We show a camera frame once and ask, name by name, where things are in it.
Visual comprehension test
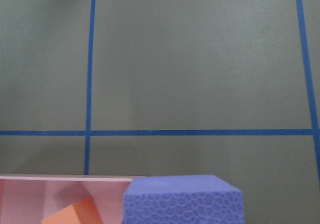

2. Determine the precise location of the purple foam block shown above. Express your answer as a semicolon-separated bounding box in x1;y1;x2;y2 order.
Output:
122;175;245;224

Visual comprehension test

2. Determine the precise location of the orange foam block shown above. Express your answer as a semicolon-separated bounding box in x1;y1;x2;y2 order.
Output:
41;197;103;224

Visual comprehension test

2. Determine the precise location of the pink plastic bin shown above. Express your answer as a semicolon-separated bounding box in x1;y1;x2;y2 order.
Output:
0;174;133;224

